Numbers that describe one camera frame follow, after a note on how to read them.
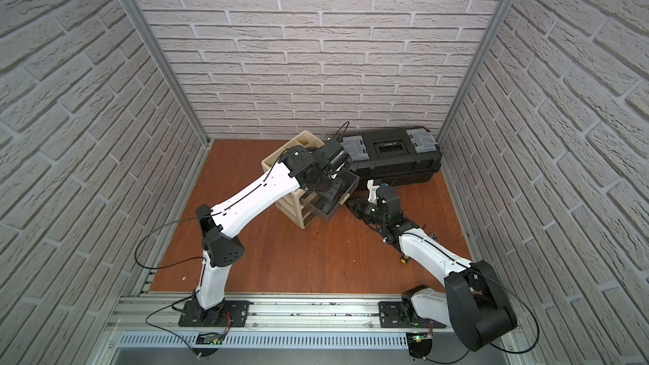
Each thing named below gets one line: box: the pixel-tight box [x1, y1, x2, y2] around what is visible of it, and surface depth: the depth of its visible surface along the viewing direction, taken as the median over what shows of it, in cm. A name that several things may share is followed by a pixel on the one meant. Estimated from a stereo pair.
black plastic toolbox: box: [339, 126, 443, 186], surface depth 96 cm
